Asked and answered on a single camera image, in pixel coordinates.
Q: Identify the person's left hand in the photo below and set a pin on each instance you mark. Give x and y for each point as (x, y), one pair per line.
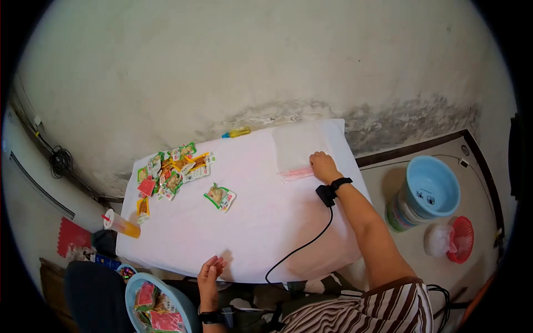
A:
(208, 287)

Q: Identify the person's right hand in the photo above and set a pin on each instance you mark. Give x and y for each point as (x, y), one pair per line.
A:
(325, 168)

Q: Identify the person's left fingers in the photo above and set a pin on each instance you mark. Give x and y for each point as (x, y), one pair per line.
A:
(215, 264)

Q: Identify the person's right fingers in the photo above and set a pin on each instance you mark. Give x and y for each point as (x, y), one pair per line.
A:
(318, 155)

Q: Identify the stack of clear zip bags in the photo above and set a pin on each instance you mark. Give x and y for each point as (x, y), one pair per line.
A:
(293, 150)

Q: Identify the black wrist band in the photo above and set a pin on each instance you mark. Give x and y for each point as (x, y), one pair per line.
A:
(331, 190)
(211, 317)

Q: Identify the blue basin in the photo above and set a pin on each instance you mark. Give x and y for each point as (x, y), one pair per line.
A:
(183, 304)

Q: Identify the person's legs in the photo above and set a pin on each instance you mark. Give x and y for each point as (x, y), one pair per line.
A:
(258, 302)

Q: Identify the white table cloth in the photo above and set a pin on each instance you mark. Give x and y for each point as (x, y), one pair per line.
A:
(258, 216)

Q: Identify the green white snack packet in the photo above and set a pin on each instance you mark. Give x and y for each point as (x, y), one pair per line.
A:
(220, 197)

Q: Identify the heap of red snack bags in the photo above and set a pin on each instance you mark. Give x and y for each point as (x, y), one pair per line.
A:
(160, 312)

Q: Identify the small bowl of sweets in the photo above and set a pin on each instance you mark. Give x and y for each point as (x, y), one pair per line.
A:
(126, 273)

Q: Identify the yellow snack packet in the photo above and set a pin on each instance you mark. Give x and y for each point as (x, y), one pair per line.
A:
(143, 209)

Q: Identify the green white tin can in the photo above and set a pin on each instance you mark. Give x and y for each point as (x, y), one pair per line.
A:
(396, 216)

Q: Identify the pile of snack packets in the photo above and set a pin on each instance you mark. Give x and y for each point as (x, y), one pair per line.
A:
(175, 172)

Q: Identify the plastic cup of orange drink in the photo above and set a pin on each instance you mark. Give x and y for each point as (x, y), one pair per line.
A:
(123, 225)

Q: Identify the blue box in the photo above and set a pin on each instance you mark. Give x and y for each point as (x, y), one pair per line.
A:
(106, 261)

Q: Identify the light blue plastic tub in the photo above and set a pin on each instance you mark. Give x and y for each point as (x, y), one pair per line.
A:
(433, 187)

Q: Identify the dark blue chair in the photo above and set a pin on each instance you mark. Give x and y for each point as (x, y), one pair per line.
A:
(95, 297)

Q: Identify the white plastic bag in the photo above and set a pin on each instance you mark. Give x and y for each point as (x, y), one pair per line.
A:
(437, 240)

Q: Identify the red scalloped mat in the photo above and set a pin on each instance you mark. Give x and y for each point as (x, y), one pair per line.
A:
(71, 236)

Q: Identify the person's body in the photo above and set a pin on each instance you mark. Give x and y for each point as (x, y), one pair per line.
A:
(374, 306)

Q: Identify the red plastic basket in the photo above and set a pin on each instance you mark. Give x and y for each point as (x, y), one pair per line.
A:
(461, 239)

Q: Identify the orange pole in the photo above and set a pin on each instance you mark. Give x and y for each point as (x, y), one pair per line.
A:
(477, 299)

